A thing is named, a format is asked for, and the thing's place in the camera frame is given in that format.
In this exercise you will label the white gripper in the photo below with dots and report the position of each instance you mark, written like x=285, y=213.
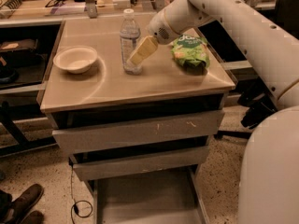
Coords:
x=159, y=29

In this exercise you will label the clear plastic water bottle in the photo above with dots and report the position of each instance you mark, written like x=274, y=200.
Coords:
x=129, y=36

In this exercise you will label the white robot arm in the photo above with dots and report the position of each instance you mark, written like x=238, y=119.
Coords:
x=269, y=181

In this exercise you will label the grey drawer cabinet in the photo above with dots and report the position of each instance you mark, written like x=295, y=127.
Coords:
x=106, y=94

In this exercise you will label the top grey drawer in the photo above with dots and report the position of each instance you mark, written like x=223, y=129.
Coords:
x=137, y=132

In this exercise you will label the grey drawer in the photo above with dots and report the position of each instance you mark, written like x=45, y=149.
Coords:
x=141, y=164
x=137, y=132

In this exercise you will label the middle grey drawer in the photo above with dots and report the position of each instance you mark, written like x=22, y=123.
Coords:
x=141, y=164

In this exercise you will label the open bottom drawer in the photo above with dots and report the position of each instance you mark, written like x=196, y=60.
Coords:
x=162, y=197

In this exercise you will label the green snack bag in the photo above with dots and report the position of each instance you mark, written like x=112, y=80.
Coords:
x=190, y=51

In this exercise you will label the white paper bowl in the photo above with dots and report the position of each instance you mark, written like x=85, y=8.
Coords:
x=75, y=60

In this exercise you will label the black eyeglasses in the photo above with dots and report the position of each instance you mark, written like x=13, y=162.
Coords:
x=55, y=3

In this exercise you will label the black office chair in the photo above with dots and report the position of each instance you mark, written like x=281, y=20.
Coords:
x=253, y=91

